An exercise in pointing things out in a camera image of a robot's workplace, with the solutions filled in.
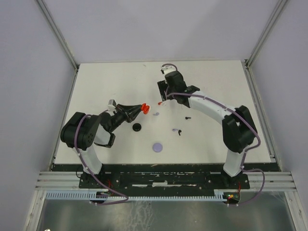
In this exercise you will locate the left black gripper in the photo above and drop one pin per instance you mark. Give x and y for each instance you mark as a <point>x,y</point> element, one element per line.
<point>134,110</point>

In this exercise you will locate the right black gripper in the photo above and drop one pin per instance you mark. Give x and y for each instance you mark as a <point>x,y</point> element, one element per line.
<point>162,85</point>

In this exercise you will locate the red charging case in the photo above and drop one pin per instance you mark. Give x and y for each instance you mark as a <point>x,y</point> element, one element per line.
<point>145,108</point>

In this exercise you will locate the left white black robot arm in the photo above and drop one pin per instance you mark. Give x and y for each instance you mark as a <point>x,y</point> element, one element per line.
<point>82,132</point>

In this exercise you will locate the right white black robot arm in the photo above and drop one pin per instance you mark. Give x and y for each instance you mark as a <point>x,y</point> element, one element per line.
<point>238,128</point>

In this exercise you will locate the black charging case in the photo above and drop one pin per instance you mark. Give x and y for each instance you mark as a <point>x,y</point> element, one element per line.
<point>136,127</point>

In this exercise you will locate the purple charging case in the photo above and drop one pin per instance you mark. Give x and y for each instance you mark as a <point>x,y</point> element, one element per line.
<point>157,147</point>

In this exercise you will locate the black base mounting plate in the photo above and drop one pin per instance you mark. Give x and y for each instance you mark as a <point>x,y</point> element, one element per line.
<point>165,179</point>

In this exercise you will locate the controller board with leds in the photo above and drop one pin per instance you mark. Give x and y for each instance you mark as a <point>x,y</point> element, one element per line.
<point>233,198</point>

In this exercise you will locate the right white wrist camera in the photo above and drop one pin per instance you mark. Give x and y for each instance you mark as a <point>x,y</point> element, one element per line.
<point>165,69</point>

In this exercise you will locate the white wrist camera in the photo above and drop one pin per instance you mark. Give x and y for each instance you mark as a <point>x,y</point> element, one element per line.
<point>111,104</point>
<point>165,69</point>

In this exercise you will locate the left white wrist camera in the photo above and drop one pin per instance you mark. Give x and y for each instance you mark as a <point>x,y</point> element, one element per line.
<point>111,104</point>

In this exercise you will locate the white slotted cable duct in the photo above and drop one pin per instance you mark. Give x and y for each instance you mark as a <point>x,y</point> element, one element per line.
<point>99,196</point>

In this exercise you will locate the aluminium front rail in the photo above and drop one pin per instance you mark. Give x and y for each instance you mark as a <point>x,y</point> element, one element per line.
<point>274,181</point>

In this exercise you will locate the left aluminium frame post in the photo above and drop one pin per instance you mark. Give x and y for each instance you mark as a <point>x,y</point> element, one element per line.
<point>42,5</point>

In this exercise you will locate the aluminium frame post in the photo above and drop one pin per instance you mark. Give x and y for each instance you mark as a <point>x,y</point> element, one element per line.
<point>42,5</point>
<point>270,24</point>

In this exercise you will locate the right aluminium frame post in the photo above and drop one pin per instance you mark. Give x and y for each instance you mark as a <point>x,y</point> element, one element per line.
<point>270,24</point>

